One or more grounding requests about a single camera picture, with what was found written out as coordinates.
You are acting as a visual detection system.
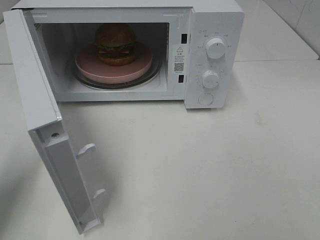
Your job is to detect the white timer knob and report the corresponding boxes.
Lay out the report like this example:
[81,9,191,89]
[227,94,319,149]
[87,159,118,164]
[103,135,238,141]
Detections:
[201,70,220,89]

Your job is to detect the white microwave door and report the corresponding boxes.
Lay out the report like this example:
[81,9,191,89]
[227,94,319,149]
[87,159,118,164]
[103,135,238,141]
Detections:
[3,9,104,234]

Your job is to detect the round white door button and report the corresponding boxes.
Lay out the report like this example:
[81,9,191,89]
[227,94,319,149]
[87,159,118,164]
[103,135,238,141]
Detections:
[198,93,214,106]

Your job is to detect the pink round plate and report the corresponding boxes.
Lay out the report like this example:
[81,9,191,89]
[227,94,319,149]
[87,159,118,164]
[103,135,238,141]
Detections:
[75,42,153,84]

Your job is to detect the white microwave oven body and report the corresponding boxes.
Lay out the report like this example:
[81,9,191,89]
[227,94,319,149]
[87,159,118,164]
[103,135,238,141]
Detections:
[10,0,245,109]

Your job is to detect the burger with lettuce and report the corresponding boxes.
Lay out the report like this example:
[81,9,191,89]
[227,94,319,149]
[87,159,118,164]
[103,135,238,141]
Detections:
[94,23,137,66]

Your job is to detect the white upper power knob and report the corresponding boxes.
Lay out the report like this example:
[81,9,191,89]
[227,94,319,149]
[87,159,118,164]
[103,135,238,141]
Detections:
[205,36,227,60]

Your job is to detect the glass microwave turntable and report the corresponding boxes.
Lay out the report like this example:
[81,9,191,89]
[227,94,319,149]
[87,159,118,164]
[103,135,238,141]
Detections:
[72,59,162,90]

